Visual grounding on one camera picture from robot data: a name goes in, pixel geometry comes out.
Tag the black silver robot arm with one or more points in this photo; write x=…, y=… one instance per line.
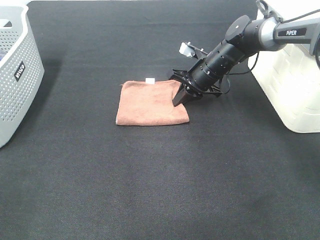
x=243, y=39

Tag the black fabric table mat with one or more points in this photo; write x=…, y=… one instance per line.
x=234, y=172

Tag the white plastic storage bin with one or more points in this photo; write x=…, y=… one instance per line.
x=290, y=78

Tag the grey perforated laundry basket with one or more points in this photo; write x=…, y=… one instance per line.
x=21, y=68

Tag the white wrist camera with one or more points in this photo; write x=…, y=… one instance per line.
x=186, y=50

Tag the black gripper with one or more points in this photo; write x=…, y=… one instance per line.
x=194, y=85

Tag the orange-brown towel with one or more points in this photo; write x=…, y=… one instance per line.
x=144, y=104

